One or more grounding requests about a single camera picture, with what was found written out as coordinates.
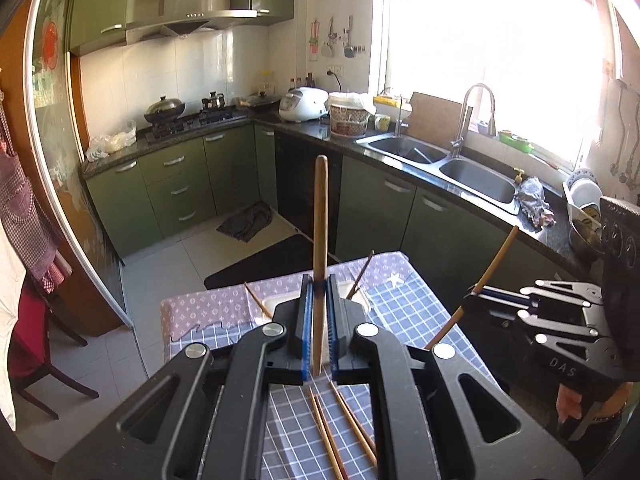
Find single wooden chopstick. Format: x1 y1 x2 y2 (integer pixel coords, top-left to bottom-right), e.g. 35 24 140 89
244 281 274 319
424 226 520 351
312 155 330 377
347 250 375 299

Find white hanging sheet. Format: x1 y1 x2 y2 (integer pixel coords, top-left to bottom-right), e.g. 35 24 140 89
0 230 29 432

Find dark chair with red cloth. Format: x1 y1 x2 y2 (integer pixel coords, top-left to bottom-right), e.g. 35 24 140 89
7 274 101 422

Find pink patterned tablecloth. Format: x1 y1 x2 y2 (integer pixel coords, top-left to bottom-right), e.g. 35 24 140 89
160 251 418 343

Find hanging steel spatula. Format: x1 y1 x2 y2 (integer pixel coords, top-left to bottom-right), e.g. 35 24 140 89
343 14 358 59

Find steel bowl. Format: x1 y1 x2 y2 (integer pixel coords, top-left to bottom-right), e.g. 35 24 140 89
568 209 606 262

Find white plastic utensil holder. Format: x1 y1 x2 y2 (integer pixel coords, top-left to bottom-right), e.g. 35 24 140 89
254 280 374 367

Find checkered apron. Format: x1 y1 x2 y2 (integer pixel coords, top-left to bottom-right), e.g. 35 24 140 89
0 89 74 294

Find steel double sink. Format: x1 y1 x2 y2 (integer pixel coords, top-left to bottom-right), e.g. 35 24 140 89
355 132 521 217

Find black floor mat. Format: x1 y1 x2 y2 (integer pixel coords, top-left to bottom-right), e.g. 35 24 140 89
203 233 342 291

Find crumpled grey rag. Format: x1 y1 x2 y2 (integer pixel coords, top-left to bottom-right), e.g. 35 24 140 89
514 175 557 231

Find steel range hood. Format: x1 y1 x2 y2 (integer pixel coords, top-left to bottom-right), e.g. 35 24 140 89
125 0 259 46

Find dish rack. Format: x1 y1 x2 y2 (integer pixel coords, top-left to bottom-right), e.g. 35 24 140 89
562 167 609 262

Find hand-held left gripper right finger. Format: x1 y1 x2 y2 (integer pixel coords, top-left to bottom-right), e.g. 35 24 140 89
326 274 585 480

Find green base cabinet with drawers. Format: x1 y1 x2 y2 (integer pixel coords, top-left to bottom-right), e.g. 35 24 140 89
82 124 279 262

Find tall steel kitchen faucet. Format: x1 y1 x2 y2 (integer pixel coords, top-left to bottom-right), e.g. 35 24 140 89
449 82 497 160

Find black wok with lid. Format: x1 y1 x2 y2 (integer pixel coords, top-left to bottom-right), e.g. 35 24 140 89
144 94 187 125

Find sliding glass door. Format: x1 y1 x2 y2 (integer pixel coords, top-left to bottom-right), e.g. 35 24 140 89
25 0 137 332

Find white rice cooker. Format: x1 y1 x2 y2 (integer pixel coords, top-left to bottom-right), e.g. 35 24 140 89
278 87 331 124

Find flat black pan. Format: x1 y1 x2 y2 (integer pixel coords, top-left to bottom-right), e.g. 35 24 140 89
237 91 281 111

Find green wall cabinets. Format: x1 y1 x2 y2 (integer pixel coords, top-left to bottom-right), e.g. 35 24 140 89
67 0 297 57

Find hanging metal spoons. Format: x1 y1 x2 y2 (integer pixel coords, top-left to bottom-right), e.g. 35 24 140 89
607 79 640 187

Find row of wooden chopsticks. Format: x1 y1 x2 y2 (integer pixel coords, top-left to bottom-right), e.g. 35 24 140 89
307 381 379 480

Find green sink base cabinet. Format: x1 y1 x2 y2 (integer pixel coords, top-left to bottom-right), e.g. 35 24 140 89
335 155 581 288

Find black gas stove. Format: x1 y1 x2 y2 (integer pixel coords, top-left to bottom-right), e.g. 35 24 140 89
145 106 251 142

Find patterned bucket with white bag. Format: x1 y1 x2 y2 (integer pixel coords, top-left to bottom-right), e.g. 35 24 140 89
325 90 377 139

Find black built-in appliance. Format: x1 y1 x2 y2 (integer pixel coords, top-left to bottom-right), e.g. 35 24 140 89
273 130 346 267

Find dark cloth on floor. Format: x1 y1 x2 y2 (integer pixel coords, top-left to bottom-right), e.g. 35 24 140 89
215 200 274 244

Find person's right hand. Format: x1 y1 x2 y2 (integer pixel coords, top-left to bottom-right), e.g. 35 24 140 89
555 383 584 424

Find kitchen window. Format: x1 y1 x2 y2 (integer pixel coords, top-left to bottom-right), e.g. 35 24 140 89
372 0 622 177

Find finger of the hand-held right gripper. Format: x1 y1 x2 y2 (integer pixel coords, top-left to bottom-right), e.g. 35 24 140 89
462 279 606 312
469 305 614 357

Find thin steel faucet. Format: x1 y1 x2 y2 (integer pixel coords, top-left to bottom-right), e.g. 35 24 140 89
394 92 409 137

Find dark stone countertop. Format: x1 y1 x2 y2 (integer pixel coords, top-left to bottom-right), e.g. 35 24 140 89
80 105 603 267

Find brown cutting board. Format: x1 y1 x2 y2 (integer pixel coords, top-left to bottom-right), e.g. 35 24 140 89
406 91 464 137

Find white plastic bag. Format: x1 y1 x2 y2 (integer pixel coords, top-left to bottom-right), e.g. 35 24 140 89
85 119 139 162

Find white plate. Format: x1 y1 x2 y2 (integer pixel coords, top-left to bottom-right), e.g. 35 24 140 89
569 178 602 210

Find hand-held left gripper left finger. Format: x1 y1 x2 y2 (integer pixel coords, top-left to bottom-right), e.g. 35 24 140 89
52 274 314 480

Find blue checked tablecloth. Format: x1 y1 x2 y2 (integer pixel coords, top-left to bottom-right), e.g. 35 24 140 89
162 280 512 480

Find green tray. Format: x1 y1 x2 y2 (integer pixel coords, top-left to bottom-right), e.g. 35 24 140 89
498 129 534 154

